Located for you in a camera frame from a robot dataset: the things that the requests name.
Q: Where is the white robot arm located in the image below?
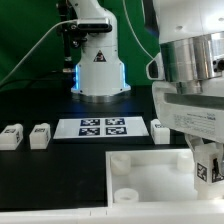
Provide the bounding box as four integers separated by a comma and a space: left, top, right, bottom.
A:
69, 0, 224, 174

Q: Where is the black camera stand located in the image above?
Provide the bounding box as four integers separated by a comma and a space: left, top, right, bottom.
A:
56, 0, 85, 73

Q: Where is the grey cable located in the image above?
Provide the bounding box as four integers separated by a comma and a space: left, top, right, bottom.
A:
0, 19, 81, 88

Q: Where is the white obstacle fence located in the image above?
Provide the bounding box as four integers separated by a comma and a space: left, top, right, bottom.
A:
0, 200, 224, 224

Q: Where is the white sheet with tags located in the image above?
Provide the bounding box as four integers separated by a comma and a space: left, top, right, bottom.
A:
54, 117, 149, 139

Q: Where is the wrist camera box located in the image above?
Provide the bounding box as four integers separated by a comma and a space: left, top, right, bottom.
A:
146, 53, 165, 81

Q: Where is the white square tabletop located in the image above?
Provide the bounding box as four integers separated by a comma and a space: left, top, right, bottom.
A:
105, 148, 224, 208

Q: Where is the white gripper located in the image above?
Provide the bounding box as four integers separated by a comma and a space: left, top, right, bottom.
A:
152, 80, 224, 175

